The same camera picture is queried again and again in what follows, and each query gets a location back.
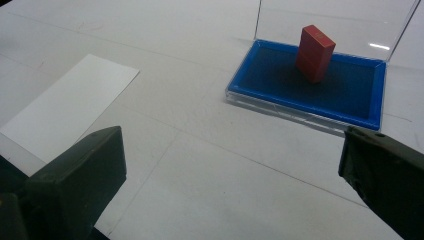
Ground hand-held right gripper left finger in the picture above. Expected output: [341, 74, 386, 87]
[24, 125, 128, 240]

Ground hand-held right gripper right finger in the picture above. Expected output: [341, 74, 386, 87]
[338, 125, 424, 240]

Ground clear box with blue pad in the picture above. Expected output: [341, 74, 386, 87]
[225, 0, 422, 138]

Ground red stamp block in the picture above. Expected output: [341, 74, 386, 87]
[295, 24, 337, 84]

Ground white paper sheet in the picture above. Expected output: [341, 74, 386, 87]
[0, 53, 141, 164]

